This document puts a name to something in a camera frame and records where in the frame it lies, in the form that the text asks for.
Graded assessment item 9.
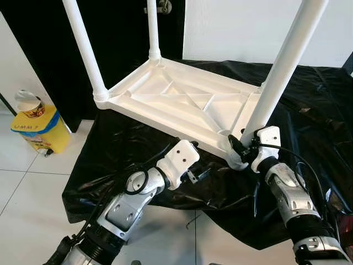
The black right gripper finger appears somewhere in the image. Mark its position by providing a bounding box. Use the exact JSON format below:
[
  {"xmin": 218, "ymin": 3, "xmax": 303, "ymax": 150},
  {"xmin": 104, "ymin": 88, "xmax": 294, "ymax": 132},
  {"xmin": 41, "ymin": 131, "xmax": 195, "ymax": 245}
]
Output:
[{"xmin": 228, "ymin": 134, "xmax": 246, "ymax": 158}]

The white plastic table top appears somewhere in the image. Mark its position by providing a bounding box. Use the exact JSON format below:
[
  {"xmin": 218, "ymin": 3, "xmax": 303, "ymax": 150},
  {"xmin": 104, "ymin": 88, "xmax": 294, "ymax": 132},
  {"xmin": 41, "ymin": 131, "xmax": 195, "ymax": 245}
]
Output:
[{"xmin": 93, "ymin": 55, "xmax": 265, "ymax": 171}]

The black plastic table cover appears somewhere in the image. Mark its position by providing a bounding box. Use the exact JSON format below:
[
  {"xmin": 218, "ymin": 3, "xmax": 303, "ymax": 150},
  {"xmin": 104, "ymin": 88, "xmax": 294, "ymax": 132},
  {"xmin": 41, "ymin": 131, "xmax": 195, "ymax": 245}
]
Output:
[{"xmin": 62, "ymin": 60, "xmax": 353, "ymax": 250}]

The yellow blue cardboard box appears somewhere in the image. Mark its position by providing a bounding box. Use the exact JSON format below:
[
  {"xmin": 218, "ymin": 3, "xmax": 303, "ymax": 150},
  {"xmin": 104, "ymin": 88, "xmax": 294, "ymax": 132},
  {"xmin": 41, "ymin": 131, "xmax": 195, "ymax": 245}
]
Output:
[{"xmin": 10, "ymin": 105, "xmax": 71, "ymax": 155}]

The black door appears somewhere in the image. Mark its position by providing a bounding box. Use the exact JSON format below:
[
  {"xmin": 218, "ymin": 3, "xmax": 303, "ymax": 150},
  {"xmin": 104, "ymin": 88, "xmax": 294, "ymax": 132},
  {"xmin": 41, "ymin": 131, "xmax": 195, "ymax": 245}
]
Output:
[{"xmin": 0, "ymin": 0, "xmax": 185, "ymax": 133}]

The instant noodle cup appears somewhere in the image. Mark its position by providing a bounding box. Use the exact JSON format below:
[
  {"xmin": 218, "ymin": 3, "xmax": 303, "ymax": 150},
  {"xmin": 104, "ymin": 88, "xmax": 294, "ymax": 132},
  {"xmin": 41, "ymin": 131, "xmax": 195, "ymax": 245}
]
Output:
[{"xmin": 15, "ymin": 89, "xmax": 45, "ymax": 118}]

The thin black rod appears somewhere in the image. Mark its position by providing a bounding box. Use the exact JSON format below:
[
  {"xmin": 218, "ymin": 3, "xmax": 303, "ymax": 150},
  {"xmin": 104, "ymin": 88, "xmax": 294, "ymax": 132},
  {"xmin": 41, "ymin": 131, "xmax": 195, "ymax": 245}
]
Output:
[{"xmin": 0, "ymin": 93, "xmax": 16, "ymax": 116}]

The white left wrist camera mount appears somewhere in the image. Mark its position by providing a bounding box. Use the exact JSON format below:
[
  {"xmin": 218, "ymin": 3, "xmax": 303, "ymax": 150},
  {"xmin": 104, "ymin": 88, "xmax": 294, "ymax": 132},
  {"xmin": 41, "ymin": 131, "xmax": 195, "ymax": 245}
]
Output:
[{"xmin": 156, "ymin": 140, "xmax": 200, "ymax": 191}]

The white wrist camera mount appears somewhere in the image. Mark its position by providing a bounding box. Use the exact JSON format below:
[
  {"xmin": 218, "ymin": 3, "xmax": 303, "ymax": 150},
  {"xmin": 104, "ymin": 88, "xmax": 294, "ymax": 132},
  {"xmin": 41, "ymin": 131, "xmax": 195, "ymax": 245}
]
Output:
[
  {"xmin": 251, "ymin": 126, "xmax": 282, "ymax": 173},
  {"xmin": 156, "ymin": 140, "xmax": 200, "ymax": 191}
]

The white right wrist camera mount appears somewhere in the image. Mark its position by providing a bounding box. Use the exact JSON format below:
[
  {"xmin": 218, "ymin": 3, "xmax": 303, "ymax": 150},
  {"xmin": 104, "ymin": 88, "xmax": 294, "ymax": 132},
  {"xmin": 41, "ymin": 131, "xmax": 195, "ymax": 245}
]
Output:
[{"xmin": 251, "ymin": 126, "xmax": 282, "ymax": 173}]

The metal door handle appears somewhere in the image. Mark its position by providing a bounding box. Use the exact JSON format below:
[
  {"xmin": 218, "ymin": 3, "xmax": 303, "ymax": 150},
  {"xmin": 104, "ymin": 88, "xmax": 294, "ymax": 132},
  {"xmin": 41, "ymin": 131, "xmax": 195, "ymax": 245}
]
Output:
[{"xmin": 143, "ymin": 0, "xmax": 173, "ymax": 14}]

